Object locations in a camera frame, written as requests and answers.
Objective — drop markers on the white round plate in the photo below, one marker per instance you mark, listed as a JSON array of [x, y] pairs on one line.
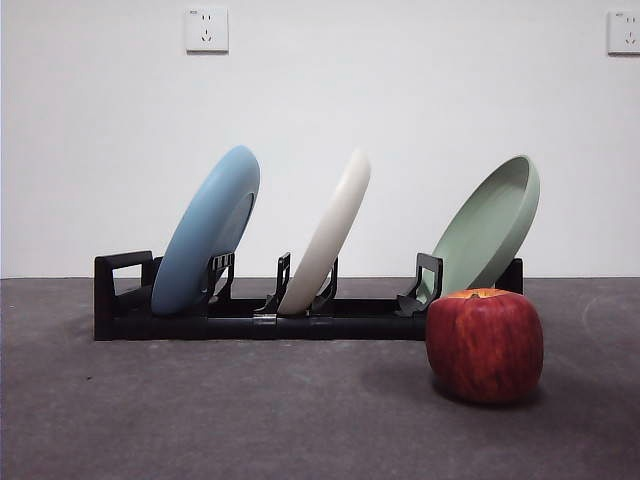
[[335, 220]]

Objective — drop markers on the black plate rack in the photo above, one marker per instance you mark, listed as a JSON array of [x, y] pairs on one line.
[[350, 327]]

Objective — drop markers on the green round plate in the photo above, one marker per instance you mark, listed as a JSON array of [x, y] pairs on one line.
[[490, 225]]

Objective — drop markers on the blue round plate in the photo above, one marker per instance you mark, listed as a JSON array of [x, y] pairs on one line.
[[200, 225]]

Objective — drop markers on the red apple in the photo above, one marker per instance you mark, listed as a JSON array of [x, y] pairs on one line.
[[482, 345]]

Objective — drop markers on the white wall socket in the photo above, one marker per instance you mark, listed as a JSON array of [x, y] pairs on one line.
[[207, 30], [625, 32]]

